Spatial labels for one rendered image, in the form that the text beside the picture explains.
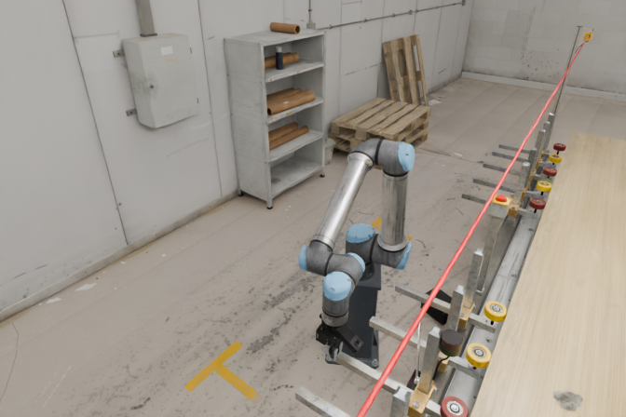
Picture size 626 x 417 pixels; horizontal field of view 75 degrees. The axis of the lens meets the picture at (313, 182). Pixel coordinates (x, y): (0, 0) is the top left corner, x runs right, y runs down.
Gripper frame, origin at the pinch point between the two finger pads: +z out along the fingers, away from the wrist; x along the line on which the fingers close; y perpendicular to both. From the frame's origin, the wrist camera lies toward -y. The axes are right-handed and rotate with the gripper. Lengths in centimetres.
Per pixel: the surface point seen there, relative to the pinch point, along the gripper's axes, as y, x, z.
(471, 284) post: -31, -53, -14
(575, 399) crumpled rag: -71, -23, -11
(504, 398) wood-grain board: -53, -13, -9
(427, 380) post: -31.6, -2.6, -11.5
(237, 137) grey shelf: 214, -166, 24
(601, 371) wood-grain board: -78, -41, -10
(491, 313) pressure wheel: -41, -47, -9
